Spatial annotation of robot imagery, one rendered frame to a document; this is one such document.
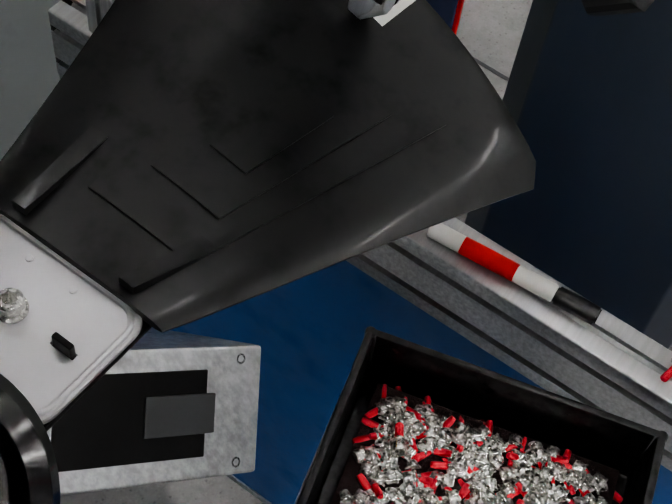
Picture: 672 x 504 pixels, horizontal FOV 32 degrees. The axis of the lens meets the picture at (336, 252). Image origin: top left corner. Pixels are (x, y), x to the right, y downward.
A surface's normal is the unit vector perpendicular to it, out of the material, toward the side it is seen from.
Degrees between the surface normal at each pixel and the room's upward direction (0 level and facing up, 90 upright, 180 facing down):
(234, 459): 50
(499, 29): 0
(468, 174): 27
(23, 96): 90
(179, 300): 11
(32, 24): 90
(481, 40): 0
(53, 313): 1
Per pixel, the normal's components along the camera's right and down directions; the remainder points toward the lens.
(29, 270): 0.10, -0.56
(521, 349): -0.58, 0.65
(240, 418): 0.68, 0.04
